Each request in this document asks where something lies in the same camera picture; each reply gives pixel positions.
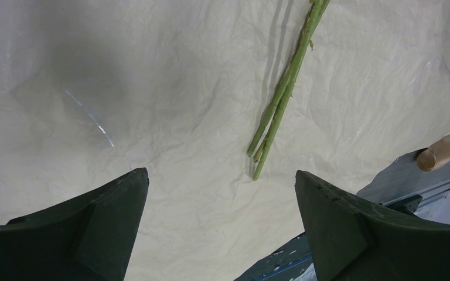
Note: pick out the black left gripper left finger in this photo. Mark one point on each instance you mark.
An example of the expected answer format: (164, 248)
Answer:
(88, 237)

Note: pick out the peach wrapping paper sheet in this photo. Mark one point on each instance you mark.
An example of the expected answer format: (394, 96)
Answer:
(90, 90)

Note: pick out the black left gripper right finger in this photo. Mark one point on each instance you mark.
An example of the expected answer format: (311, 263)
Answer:
(351, 238)

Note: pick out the tan ribbon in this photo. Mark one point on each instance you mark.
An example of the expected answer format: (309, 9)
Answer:
(435, 156)

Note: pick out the pink and brown rose stem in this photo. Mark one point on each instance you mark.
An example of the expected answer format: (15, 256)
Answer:
(270, 120)

